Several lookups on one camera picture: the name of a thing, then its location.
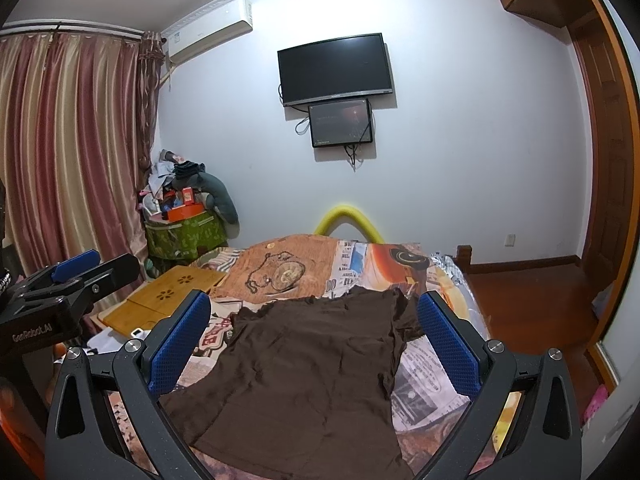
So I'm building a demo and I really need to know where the wooden door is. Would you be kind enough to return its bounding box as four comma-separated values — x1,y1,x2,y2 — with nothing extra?
570,10,636,312

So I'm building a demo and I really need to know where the pink striped curtain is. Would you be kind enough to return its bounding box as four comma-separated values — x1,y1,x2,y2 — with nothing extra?
1,32,164,273

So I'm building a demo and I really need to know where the black wall television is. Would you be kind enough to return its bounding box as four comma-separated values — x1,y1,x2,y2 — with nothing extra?
278,32,393,106

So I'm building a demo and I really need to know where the white air conditioner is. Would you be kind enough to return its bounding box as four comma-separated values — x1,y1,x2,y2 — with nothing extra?
163,0,253,68

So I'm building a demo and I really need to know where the green storage box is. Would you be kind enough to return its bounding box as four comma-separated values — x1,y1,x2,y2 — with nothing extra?
145,211,227,261

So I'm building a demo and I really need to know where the small wall monitor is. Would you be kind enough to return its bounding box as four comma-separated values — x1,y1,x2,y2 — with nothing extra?
308,99,373,148

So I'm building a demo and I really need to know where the brown t-shirt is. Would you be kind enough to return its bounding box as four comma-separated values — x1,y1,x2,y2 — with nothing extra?
160,287,423,479

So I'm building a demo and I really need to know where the yellow foam bed arch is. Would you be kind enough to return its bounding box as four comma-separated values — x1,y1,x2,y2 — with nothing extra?
314,204,385,244

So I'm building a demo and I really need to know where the orange box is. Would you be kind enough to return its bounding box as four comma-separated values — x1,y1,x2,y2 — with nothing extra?
163,203,205,222

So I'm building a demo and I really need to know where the printed patchwork bedspread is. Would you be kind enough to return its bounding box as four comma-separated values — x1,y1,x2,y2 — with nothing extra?
157,235,487,479

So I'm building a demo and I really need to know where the grey plush pillow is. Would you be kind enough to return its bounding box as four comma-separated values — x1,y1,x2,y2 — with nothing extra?
171,160,239,224

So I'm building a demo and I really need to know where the wooden lap desk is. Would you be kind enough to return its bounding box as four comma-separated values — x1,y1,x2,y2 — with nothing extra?
98,266,226,336

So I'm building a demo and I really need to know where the wooden bed post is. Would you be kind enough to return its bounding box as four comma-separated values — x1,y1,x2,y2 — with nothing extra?
454,245,473,274

